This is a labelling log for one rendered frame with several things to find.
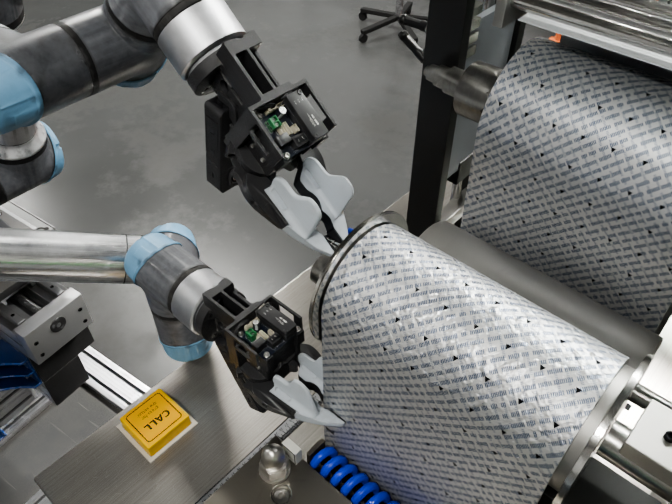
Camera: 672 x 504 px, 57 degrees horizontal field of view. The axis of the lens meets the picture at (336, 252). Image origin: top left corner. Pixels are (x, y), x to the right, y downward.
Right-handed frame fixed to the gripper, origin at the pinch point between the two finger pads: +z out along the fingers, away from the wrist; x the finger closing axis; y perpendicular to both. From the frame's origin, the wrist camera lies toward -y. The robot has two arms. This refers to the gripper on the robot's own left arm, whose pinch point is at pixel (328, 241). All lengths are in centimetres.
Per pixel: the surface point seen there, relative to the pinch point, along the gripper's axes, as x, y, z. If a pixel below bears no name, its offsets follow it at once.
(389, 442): -6.1, -2.4, 20.0
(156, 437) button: -17.6, -37.3, 9.8
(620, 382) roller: 0.9, 20.9, 20.1
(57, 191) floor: 41, -227, -75
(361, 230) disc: -0.5, 6.5, 0.6
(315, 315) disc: -6.8, 1.6, 4.7
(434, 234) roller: 11.7, 0.2, 6.3
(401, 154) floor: 165, -167, -2
